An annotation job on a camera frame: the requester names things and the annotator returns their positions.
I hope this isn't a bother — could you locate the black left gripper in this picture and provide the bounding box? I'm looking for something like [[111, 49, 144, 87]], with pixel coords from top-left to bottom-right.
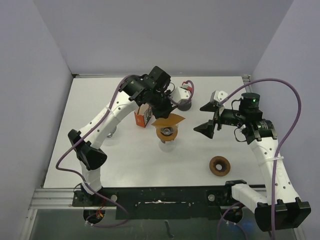
[[147, 89, 178, 120]]

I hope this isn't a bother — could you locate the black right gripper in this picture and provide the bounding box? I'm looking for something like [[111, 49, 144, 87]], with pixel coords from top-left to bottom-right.
[[193, 101, 246, 138]]

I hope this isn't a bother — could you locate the orange coffee filter box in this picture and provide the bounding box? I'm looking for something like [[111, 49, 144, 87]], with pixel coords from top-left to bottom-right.
[[134, 104, 153, 128]]

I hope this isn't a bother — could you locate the grey swirled glass dripper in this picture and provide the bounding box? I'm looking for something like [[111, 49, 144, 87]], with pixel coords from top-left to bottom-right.
[[107, 126, 117, 138]]

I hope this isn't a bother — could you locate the clear ribbed glass dripper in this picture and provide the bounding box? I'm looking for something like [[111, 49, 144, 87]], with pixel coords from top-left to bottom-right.
[[156, 125, 178, 136]]

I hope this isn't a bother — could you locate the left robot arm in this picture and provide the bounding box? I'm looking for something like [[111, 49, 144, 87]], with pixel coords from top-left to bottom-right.
[[68, 66, 174, 206]]

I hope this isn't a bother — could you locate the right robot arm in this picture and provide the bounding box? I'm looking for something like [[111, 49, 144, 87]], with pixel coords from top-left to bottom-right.
[[194, 90, 311, 232]]

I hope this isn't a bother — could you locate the clear glass carafe wooden collar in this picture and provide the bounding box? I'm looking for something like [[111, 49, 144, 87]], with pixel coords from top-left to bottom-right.
[[158, 140, 177, 153]]

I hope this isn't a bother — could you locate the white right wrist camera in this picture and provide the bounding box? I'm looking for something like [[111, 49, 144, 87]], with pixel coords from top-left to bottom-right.
[[209, 90, 228, 105]]

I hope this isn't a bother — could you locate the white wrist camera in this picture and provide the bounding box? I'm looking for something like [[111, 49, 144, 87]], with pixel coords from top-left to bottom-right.
[[209, 90, 228, 105], [170, 80, 195, 107]]

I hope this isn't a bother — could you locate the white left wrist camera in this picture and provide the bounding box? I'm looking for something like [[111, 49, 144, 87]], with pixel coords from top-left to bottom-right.
[[170, 80, 195, 107]]

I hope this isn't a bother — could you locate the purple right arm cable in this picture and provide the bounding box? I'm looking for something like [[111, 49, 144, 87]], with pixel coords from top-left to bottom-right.
[[217, 78, 303, 240]]

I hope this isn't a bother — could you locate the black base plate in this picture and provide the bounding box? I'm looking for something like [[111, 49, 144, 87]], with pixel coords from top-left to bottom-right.
[[71, 186, 252, 221]]

